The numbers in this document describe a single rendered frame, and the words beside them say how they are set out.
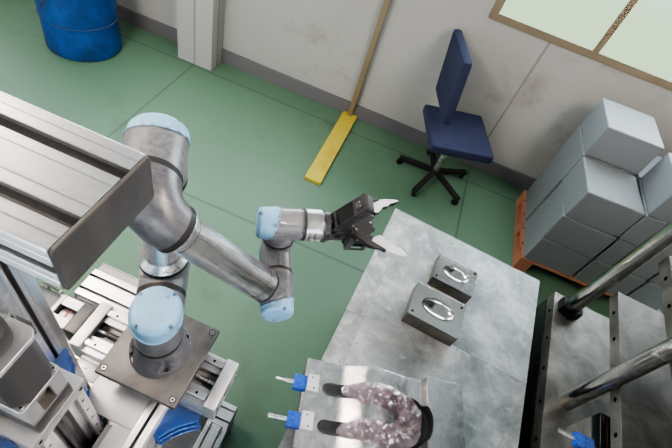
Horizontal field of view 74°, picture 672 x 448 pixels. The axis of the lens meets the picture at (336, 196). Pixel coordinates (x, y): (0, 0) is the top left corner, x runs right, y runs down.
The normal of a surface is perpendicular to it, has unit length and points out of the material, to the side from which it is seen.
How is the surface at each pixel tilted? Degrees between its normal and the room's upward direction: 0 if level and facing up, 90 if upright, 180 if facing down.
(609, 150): 90
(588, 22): 90
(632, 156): 90
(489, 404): 0
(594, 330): 0
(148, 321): 7
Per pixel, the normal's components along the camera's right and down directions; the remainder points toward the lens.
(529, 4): -0.33, 0.66
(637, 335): 0.23, -0.64
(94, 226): 0.92, 0.40
